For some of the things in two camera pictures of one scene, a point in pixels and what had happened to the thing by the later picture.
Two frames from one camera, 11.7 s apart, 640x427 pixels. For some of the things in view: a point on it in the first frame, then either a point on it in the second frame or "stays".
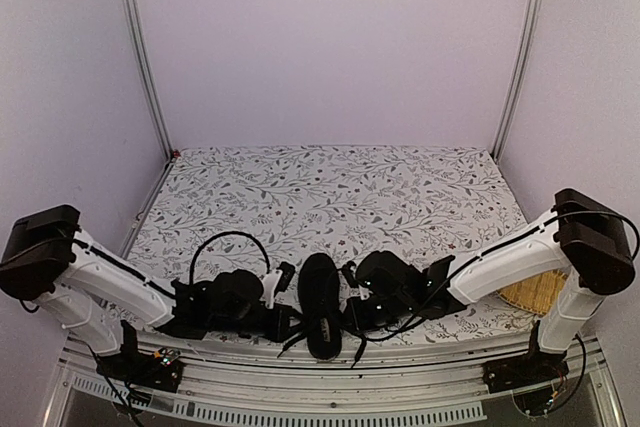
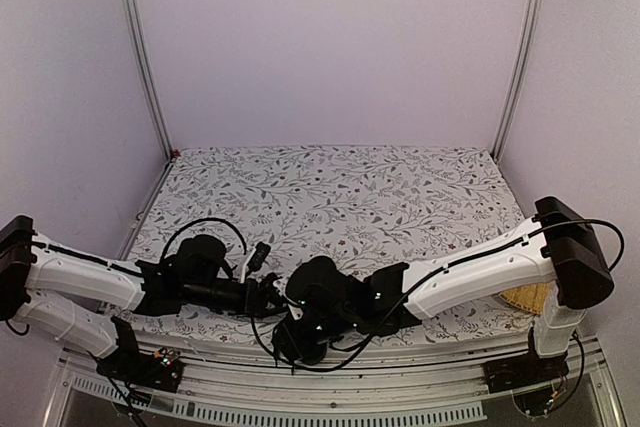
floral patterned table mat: [262, 208] stays
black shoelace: [354, 333] -> [275, 352]
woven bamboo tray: [535, 294] stays
